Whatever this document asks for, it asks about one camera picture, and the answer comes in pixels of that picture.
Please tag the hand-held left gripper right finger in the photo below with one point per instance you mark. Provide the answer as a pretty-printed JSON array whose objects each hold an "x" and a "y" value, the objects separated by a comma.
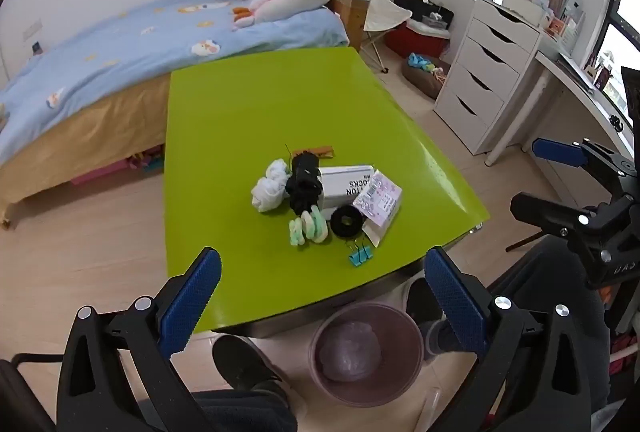
[{"x": 457, "y": 299}]

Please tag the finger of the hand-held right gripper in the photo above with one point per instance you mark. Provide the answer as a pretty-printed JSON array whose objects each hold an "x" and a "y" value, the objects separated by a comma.
[
  {"x": 545, "y": 212},
  {"x": 560, "y": 151}
]

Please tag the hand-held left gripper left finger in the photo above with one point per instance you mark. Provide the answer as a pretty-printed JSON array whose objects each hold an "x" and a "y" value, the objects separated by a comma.
[{"x": 192, "y": 297}]

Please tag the mauve waste bin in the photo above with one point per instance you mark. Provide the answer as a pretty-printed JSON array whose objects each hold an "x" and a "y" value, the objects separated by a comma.
[{"x": 402, "y": 362}]

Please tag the blue binder clip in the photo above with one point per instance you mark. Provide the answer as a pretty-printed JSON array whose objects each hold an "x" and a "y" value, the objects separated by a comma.
[{"x": 360, "y": 257}]

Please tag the patterned pink packet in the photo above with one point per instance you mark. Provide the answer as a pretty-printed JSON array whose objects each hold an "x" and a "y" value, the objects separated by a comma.
[{"x": 377, "y": 202}]

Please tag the white cloth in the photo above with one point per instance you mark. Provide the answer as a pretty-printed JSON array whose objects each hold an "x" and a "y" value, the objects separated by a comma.
[{"x": 267, "y": 192}]

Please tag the white pastel fuzzy sock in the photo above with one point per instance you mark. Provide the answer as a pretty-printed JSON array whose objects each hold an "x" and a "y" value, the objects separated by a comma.
[{"x": 316, "y": 224}]

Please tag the black tape roll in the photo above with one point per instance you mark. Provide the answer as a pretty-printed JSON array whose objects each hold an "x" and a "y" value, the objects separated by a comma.
[{"x": 335, "y": 224}]

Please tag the black sock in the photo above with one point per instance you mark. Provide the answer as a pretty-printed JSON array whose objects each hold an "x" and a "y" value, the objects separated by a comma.
[{"x": 302, "y": 192}]

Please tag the white cardboard box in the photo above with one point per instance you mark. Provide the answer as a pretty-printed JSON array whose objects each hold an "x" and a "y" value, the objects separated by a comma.
[{"x": 345, "y": 182}]

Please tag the person's right black shoe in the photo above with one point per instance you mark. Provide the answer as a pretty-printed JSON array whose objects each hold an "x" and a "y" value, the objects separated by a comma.
[{"x": 420, "y": 302}]

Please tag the person's black shoe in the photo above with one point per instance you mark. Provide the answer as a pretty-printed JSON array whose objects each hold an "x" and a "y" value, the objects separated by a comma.
[
  {"x": 420, "y": 302},
  {"x": 245, "y": 364}
]

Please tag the black tripod leg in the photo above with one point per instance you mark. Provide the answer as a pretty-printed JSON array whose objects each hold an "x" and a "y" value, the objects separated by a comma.
[{"x": 522, "y": 243}]

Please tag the person's right grey sock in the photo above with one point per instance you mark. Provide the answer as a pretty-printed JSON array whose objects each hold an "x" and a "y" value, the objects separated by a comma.
[{"x": 440, "y": 339}]

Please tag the white desk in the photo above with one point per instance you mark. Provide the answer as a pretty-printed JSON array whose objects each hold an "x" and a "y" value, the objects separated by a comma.
[{"x": 565, "y": 81}]

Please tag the person's left black shoe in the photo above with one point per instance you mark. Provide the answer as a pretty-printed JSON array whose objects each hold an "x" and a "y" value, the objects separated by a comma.
[{"x": 245, "y": 364}]

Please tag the translucent plastic tube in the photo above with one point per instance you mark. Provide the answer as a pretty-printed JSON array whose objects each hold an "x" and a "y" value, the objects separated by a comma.
[{"x": 432, "y": 412}]

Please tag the crumpled clear plastic bag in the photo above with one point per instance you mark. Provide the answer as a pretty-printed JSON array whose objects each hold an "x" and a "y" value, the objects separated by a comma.
[{"x": 350, "y": 352}]

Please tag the white drawer cabinet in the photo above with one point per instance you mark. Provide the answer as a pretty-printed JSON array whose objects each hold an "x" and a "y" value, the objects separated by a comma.
[{"x": 480, "y": 61}]

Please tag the person's left leg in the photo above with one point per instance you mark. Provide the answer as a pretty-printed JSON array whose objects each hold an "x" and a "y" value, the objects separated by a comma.
[{"x": 240, "y": 412}]

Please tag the colourful toys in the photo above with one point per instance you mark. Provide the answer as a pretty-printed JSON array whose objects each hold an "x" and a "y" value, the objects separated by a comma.
[{"x": 147, "y": 159}]

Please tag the pink storage box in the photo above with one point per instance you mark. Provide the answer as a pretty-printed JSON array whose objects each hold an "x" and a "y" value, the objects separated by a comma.
[{"x": 100, "y": 174}]

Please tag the brown pet bed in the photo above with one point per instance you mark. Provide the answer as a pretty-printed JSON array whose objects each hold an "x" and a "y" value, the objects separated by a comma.
[{"x": 420, "y": 81}]

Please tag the blue soft toy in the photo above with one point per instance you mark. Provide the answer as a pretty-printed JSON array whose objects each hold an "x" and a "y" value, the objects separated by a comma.
[{"x": 419, "y": 61}]

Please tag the black chair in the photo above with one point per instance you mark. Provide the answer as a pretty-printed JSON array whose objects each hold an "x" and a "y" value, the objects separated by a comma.
[{"x": 35, "y": 358}]

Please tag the red storage box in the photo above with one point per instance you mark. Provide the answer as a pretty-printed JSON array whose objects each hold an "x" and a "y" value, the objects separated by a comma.
[{"x": 415, "y": 44}]

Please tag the tan wooden bed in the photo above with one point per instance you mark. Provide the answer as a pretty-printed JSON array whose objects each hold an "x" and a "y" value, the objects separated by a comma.
[{"x": 75, "y": 146}]

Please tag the green top table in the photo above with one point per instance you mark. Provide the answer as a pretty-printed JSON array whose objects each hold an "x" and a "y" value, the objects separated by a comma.
[{"x": 250, "y": 111}]

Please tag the wooden clothespin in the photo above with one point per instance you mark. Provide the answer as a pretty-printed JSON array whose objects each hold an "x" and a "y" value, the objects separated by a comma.
[{"x": 320, "y": 150}]

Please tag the black bag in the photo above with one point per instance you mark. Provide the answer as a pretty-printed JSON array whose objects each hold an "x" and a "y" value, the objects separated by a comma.
[{"x": 415, "y": 4}]

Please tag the white folding chair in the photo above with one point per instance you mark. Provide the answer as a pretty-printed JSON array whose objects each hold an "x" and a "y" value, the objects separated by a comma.
[{"x": 380, "y": 6}]

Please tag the blue printed blanket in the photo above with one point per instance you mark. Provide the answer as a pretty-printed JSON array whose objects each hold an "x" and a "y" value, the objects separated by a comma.
[{"x": 125, "y": 46}]

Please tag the small picture frame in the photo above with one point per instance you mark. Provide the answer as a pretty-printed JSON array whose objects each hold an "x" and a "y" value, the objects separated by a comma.
[{"x": 600, "y": 71}]

